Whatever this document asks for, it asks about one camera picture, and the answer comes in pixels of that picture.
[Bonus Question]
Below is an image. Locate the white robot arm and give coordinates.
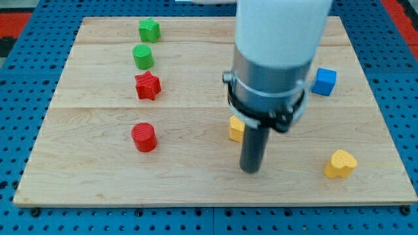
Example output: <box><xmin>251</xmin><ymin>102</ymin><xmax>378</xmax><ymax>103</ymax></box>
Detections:
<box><xmin>223</xmin><ymin>0</ymin><xmax>332</xmax><ymax>132</ymax></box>

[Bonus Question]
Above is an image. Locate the yellow hexagon block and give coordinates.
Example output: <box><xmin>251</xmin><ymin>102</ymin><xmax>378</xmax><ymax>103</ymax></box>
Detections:
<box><xmin>229</xmin><ymin>116</ymin><xmax>245</xmax><ymax>142</ymax></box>

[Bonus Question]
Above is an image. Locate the yellow heart block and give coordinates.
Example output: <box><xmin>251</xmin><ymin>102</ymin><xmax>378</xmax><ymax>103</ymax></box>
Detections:
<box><xmin>324</xmin><ymin>149</ymin><xmax>358</xmax><ymax>178</ymax></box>

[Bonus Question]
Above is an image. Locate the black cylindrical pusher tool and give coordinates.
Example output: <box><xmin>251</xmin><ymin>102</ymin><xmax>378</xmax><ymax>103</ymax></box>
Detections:
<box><xmin>240</xmin><ymin>126</ymin><xmax>270</xmax><ymax>174</ymax></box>

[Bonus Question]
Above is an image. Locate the red cylinder block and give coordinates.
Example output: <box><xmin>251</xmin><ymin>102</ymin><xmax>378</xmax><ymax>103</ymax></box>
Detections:
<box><xmin>131</xmin><ymin>123</ymin><xmax>157</xmax><ymax>152</ymax></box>

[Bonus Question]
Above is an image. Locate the red star block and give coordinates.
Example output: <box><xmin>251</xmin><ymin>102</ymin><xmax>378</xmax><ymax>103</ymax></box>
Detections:
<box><xmin>135</xmin><ymin>71</ymin><xmax>161</xmax><ymax>101</ymax></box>

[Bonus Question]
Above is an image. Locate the wooden board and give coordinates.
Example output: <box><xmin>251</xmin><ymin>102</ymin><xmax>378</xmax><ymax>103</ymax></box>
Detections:
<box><xmin>14</xmin><ymin>16</ymin><xmax>417</xmax><ymax>208</ymax></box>

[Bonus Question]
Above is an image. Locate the green cylinder block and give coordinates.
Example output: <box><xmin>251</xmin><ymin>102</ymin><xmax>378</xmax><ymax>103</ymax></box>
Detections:
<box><xmin>132</xmin><ymin>44</ymin><xmax>154</xmax><ymax>70</ymax></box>

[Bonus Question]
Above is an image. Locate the green star block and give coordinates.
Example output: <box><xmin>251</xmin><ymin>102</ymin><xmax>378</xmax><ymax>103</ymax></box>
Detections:
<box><xmin>138</xmin><ymin>18</ymin><xmax>161</xmax><ymax>43</ymax></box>

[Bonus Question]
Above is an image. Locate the blue cube block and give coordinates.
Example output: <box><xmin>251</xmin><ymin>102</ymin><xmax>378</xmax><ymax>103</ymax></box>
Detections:
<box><xmin>312</xmin><ymin>68</ymin><xmax>337</xmax><ymax>96</ymax></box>

